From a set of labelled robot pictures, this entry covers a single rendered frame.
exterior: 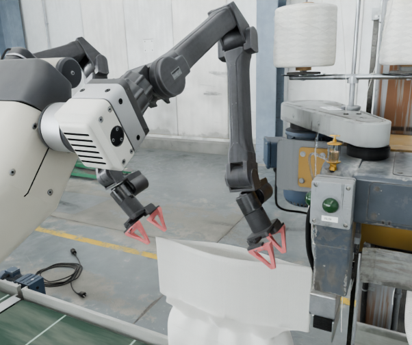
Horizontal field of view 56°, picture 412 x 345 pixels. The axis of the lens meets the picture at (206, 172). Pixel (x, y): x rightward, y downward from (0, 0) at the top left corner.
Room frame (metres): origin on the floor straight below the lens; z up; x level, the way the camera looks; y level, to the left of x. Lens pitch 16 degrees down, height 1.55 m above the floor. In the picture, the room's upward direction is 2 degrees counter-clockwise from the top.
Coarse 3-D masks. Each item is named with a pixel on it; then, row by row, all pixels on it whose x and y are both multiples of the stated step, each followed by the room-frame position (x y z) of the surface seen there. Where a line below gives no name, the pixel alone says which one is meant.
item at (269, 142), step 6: (264, 138) 1.27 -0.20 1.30; (270, 138) 1.24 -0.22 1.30; (276, 138) 1.24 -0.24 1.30; (264, 144) 1.26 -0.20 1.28; (270, 144) 1.19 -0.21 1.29; (276, 144) 1.19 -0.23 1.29; (264, 150) 1.26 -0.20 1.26; (270, 150) 1.19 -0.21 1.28; (276, 150) 1.19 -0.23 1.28; (264, 156) 1.26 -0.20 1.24; (270, 156) 1.19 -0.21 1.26; (276, 156) 1.19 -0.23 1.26; (264, 162) 1.26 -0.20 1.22; (270, 162) 1.19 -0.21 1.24; (276, 162) 1.19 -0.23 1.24
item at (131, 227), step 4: (132, 220) 1.13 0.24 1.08; (136, 220) 1.14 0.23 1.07; (132, 224) 1.09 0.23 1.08; (136, 224) 1.07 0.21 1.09; (140, 224) 1.09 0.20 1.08; (128, 228) 1.09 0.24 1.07; (132, 228) 1.08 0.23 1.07; (136, 228) 1.08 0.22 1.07; (140, 228) 1.08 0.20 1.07; (124, 232) 1.10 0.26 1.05; (128, 232) 1.09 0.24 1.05; (132, 232) 1.09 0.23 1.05; (140, 232) 1.08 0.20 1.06; (144, 232) 1.08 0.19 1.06; (132, 236) 1.09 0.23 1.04; (136, 236) 1.09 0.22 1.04; (144, 236) 1.08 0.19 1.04; (140, 240) 1.09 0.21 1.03; (144, 240) 1.09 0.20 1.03; (148, 240) 1.08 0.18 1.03
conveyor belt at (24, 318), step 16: (16, 304) 1.73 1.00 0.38; (32, 304) 1.73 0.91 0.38; (0, 320) 1.60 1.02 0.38; (16, 320) 1.60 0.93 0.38; (32, 320) 1.59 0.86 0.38; (48, 320) 1.59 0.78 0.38; (64, 320) 1.58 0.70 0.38; (80, 320) 1.58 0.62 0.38; (0, 336) 1.49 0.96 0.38; (16, 336) 1.48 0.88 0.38; (32, 336) 1.48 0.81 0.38; (48, 336) 1.48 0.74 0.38; (64, 336) 1.47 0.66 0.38; (80, 336) 1.47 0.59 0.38; (96, 336) 1.47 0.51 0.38; (112, 336) 1.46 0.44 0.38
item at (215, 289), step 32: (160, 256) 1.12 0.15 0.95; (192, 256) 1.04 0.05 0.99; (224, 256) 1.06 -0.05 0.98; (160, 288) 1.12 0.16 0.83; (192, 288) 1.04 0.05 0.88; (224, 288) 0.98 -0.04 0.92; (256, 288) 0.95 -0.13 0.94; (288, 288) 0.92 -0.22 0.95; (192, 320) 0.99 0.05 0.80; (224, 320) 0.97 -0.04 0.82; (256, 320) 0.95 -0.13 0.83; (288, 320) 0.92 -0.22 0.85
